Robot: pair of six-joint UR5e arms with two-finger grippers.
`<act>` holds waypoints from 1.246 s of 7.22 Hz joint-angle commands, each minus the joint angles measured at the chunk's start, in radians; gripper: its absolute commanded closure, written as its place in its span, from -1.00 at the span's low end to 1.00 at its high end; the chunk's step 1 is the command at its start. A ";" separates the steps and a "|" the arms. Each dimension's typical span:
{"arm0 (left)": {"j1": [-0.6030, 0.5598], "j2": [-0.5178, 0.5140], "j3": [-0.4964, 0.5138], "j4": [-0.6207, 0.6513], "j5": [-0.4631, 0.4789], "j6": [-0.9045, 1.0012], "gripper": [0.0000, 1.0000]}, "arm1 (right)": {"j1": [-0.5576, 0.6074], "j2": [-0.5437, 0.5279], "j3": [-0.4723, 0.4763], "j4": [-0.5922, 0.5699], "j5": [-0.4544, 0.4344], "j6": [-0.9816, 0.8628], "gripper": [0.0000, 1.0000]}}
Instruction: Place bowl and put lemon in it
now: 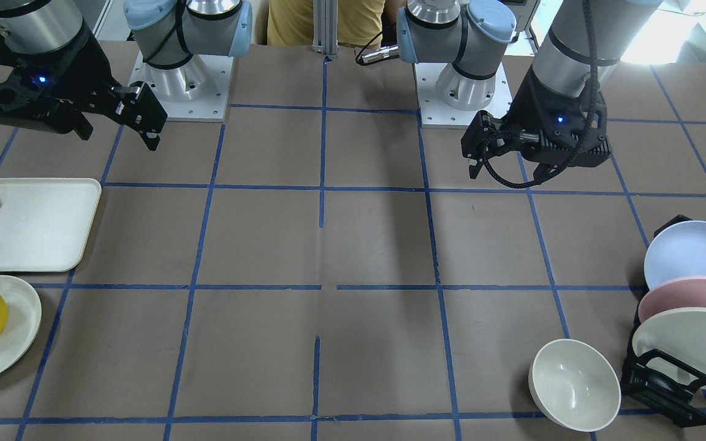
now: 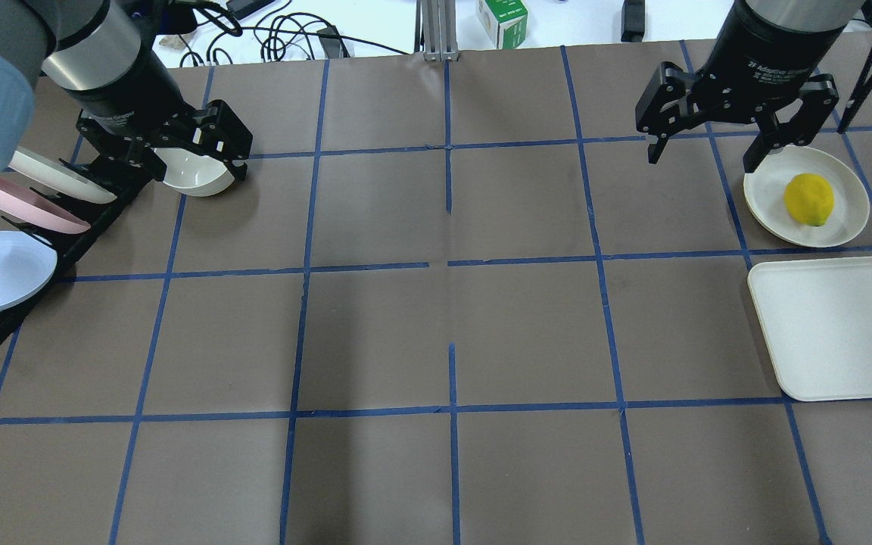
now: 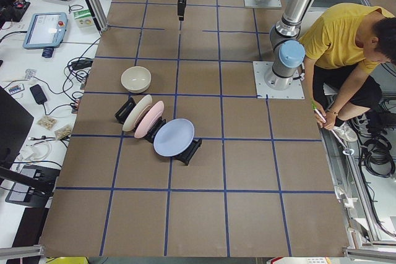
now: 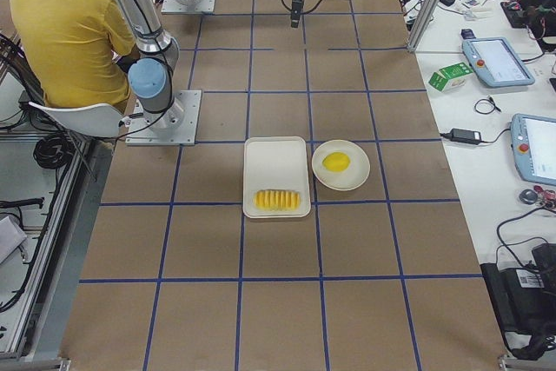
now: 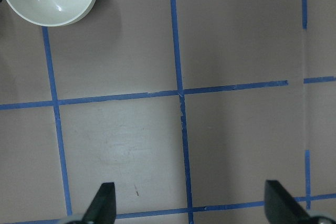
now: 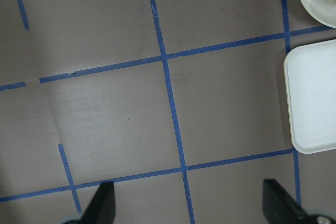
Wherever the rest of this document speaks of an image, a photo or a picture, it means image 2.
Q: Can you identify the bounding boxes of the yellow lemon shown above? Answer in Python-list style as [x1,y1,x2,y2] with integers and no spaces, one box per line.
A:
[783,173,835,227]

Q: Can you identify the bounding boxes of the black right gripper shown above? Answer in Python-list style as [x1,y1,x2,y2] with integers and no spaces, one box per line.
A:
[634,62,839,173]

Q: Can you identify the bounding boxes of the pink plate in rack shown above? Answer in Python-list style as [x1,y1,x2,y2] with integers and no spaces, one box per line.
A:
[0,177,91,235]

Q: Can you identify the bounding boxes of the cream ceramic bowl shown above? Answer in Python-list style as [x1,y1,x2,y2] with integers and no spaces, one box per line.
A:
[154,148,235,198]

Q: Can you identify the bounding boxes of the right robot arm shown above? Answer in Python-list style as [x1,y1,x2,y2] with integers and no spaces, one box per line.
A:
[634,1,863,173]

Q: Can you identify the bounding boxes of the cream plate in rack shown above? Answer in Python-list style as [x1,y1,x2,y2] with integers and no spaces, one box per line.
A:
[9,146,117,204]

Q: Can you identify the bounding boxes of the black power adapter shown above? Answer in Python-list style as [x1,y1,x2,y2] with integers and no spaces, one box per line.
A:
[620,0,646,42]

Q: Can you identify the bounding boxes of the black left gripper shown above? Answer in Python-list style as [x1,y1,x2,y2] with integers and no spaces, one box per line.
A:
[76,99,254,182]

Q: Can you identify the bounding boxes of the cream rectangular tray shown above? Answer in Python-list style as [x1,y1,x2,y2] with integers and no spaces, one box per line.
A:
[747,257,872,401]

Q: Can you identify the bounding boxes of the cream round plate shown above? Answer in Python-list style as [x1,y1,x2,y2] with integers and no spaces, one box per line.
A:
[743,146,870,248]

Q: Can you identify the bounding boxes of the aluminium frame post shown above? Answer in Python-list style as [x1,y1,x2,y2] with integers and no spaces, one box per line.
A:
[414,0,459,62]

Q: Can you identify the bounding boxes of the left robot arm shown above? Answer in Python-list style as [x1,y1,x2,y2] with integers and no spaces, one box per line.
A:
[0,1,253,182]

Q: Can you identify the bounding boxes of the green and white box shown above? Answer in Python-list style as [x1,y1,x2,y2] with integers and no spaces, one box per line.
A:
[475,1,529,51]

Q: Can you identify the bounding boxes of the black dish rack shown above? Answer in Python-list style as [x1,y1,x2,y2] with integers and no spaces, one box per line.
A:
[0,114,170,346]

